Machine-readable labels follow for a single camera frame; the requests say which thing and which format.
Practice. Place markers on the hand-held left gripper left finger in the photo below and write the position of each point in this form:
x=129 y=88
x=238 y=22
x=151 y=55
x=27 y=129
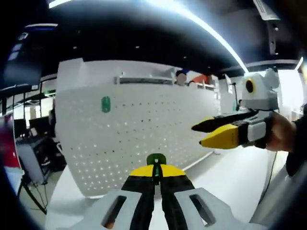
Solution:
x=134 y=206

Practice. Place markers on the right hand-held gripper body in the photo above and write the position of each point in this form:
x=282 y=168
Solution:
x=263 y=93

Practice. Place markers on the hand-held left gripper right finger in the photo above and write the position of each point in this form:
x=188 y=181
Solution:
x=182 y=206

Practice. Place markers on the green hook assembly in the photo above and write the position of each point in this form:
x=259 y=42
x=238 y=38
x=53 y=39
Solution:
x=105 y=105
x=156 y=159

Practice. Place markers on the white perforated mounting plate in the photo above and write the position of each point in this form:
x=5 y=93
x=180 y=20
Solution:
x=144 y=129

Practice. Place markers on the person's right hand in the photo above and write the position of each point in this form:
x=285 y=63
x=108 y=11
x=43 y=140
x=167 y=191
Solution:
x=283 y=134

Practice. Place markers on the black floor stand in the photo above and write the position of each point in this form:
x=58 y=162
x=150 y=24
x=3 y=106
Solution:
x=236 y=98

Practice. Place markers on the short ceiling light strip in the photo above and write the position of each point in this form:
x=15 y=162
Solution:
x=300 y=62

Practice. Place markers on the long ceiling light strip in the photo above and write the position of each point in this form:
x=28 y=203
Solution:
x=216 y=36

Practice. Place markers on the black desktop monitor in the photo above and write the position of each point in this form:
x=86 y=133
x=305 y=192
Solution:
x=39 y=123
x=21 y=127

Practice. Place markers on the white desk partition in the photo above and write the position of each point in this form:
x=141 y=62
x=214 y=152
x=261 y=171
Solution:
x=96 y=72

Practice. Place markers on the laptop with red screen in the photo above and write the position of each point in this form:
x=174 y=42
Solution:
x=7 y=143

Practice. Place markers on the grey metal rail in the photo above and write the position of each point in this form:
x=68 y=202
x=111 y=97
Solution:
x=144 y=81

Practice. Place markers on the large wall display screen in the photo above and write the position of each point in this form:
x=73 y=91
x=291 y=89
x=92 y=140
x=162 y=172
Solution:
x=26 y=55

